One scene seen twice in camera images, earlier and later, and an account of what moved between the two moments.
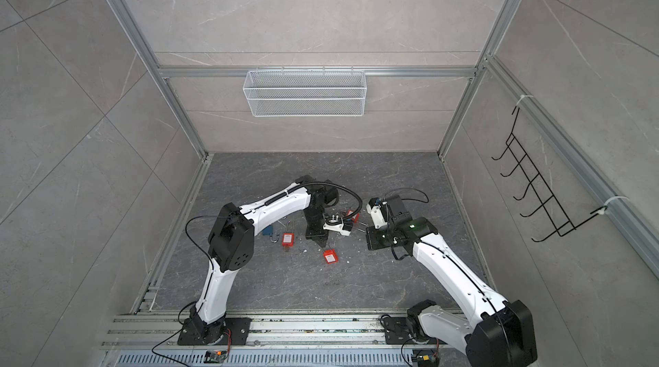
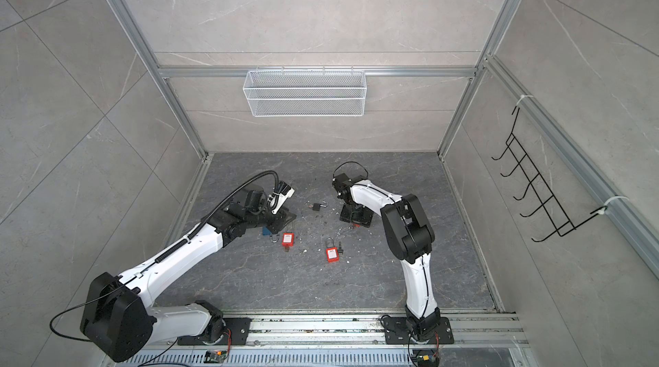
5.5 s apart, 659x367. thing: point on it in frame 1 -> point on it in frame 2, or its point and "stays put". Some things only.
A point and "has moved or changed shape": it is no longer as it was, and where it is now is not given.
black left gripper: x=322 y=236 -> x=281 y=220
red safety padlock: x=287 y=239 stays put
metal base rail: x=325 y=339 stays put
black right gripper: x=371 y=236 -> x=365 y=220
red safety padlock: x=330 y=256 has moved or changed shape
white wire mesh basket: x=305 y=93 stays put
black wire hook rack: x=560 y=222 stays put
